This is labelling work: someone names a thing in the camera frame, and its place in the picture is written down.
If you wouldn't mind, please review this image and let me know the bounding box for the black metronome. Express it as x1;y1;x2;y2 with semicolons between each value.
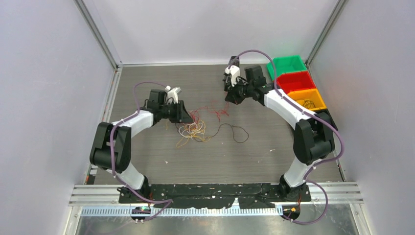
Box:
223;56;240;91

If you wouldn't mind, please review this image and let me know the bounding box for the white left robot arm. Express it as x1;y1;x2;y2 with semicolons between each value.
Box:
90;86;193;203

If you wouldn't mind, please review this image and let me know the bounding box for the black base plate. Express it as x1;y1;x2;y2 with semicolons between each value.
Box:
140;183;311;209

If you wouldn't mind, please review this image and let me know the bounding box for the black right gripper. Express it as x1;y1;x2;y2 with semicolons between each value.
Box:
225;77;254;105

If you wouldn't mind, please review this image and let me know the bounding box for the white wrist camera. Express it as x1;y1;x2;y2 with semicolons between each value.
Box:
164;86;182;104
224;65;240;87

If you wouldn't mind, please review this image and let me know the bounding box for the red plastic bin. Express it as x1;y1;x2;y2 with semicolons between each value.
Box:
277;70;316;94

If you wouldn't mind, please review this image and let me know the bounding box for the green plastic bin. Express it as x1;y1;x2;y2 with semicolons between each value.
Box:
267;55;307;81

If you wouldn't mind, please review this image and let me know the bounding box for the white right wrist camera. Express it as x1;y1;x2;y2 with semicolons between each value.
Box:
224;65;240;87

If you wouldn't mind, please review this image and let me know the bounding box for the brown cable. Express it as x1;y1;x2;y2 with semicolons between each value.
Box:
296;98;317;110
207;123;250;144

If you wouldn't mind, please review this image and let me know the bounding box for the yellow cable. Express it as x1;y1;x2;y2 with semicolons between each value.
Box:
166;120;213;148

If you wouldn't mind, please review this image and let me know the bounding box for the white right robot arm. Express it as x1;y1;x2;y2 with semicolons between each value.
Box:
223;65;335;201

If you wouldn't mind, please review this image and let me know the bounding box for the yellow plastic bin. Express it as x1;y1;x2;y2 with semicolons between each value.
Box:
288;89;327;112

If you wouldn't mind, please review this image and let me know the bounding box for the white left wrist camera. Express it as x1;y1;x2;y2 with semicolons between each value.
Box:
164;86;182;104

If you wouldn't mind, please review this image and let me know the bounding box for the black plastic bin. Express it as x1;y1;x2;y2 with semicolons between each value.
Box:
316;109;339;132

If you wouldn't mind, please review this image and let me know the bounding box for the red cable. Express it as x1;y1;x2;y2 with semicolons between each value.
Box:
188;99;231;123

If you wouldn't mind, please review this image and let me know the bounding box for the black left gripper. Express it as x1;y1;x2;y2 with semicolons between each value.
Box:
159;101;193;123

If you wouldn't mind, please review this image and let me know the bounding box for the white cable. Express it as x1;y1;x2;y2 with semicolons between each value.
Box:
177;121;207;140

